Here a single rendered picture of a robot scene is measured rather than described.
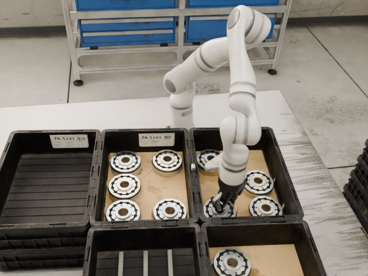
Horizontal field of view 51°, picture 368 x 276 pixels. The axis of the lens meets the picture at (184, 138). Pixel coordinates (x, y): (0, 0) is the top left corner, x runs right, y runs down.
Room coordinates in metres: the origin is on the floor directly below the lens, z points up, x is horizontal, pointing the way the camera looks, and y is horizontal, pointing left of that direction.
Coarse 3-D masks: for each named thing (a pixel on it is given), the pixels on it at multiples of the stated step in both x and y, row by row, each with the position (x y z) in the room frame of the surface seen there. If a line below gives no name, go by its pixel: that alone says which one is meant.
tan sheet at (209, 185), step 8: (256, 152) 1.03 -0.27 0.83; (248, 160) 0.99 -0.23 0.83; (256, 160) 0.99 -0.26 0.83; (264, 160) 0.99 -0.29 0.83; (248, 168) 0.95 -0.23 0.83; (256, 168) 0.95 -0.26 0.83; (264, 168) 0.96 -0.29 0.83; (200, 176) 0.90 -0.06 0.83; (208, 176) 0.90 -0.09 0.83; (216, 176) 0.90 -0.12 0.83; (200, 184) 0.86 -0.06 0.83; (208, 184) 0.87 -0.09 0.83; (216, 184) 0.87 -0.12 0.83; (208, 192) 0.83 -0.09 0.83; (216, 192) 0.83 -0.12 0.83; (272, 192) 0.85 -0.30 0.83; (240, 200) 0.80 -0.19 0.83; (248, 200) 0.81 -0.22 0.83; (240, 208) 0.77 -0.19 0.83
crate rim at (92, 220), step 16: (144, 128) 1.02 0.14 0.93; (160, 128) 1.02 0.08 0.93; (176, 128) 1.03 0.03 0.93; (96, 176) 0.78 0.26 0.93; (192, 176) 0.81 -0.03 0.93; (96, 192) 0.72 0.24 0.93; (192, 192) 0.74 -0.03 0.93; (96, 224) 0.61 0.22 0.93; (128, 224) 0.62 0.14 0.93; (144, 224) 0.62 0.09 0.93
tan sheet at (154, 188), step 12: (144, 156) 0.98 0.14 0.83; (108, 168) 0.91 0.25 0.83; (144, 168) 0.92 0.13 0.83; (108, 180) 0.86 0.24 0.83; (144, 180) 0.87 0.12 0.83; (156, 180) 0.87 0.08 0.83; (168, 180) 0.87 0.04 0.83; (180, 180) 0.88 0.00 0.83; (108, 192) 0.81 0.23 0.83; (144, 192) 0.82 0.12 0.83; (156, 192) 0.82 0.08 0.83; (168, 192) 0.82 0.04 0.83; (180, 192) 0.82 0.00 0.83; (108, 204) 0.76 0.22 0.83; (144, 204) 0.77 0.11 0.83; (144, 216) 0.72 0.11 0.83
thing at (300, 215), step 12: (192, 132) 1.01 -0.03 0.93; (192, 144) 0.97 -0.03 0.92; (276, 144) 0.98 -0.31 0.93; (192, 156) 0.89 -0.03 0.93; (288, 180) 0.81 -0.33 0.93; (300, 204) 0.72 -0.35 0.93; (204, 216) 0.66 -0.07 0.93; (240, 216) 0.67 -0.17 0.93; (252, 216) 0.67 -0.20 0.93; (264, 216) 0.67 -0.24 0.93; (276, 216) 0.67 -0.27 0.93; (288, 216) 0.67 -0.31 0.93; (300, 216) 0.68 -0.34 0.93
